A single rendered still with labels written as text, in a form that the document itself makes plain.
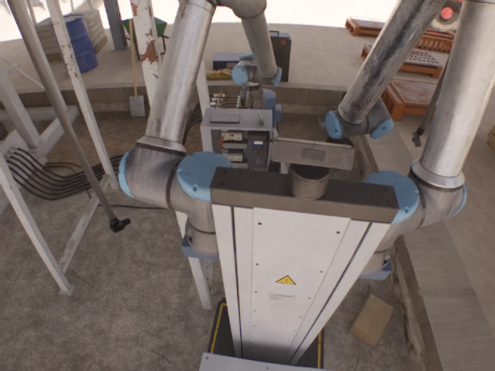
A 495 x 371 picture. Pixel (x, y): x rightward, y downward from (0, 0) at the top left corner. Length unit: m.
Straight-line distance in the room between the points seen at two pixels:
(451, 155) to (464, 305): 1.74
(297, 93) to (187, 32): 3.26
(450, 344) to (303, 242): 1.76
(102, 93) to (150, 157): 3.89
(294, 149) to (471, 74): 0.45
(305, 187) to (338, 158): 0.07
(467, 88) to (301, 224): 0.47
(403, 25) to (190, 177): 0.59
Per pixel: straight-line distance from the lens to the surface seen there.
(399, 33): 0.71
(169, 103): 0.82
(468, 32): 0.74
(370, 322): 2.27
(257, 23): 1.03
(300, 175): 0.46
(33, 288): 2.96
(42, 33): 6.71
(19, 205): 2.11
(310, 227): 0.56
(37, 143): 4.24
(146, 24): 1.18
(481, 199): 3.30
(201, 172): 0.72
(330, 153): 0.46
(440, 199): 0.85
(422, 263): 2.42
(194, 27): 0.89
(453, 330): 2.29
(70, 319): 2.63
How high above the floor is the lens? 2.14
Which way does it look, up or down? 46 degrees down
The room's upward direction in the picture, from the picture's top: straight up
